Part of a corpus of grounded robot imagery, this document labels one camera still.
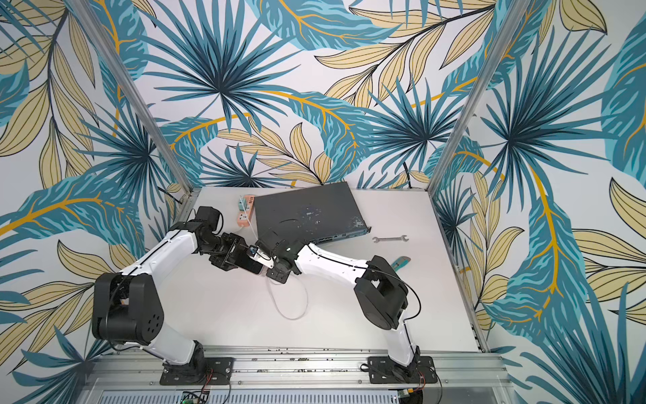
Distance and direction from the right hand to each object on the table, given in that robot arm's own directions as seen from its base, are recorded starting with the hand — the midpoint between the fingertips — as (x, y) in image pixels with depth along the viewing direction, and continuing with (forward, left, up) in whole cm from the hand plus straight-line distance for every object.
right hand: (263, 282), depth 82 cm
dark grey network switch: (+32, -16, -5) cm, 36 cm away
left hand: (+10, +7, +2) cm, 12 cm away
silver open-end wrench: (+21, -43, -9) cm, 49 cm away
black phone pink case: (+5, +4, +2) cm, 7 cm away
